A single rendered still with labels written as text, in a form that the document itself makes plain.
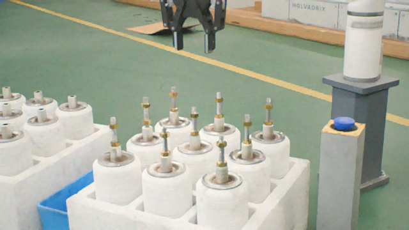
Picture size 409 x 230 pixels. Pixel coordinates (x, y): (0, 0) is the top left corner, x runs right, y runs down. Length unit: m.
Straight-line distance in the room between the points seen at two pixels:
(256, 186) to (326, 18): 2.59
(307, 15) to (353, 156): 2.69
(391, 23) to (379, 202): 1.89
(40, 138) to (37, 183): 0.12
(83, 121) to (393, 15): 2.20
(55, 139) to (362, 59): 0.80
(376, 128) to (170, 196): 0.69
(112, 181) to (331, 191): 0.43
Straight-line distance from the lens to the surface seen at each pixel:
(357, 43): 1.42
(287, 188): 1.11
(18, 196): 1.24
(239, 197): 0.95
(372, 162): 1.52
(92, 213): 1.08
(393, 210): 1.45
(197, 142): 1.10
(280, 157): 1.15
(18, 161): 1.26
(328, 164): 1.06
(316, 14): 3.62
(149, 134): 1.16
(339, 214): 1.11
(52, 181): 1.31
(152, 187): 1.00
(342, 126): 1.05
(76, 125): 1.41
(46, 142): 1.33
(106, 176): 1.06
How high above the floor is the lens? 0.68
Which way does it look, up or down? 19 degrees down
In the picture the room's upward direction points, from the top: 2 degrees counter-clockwise
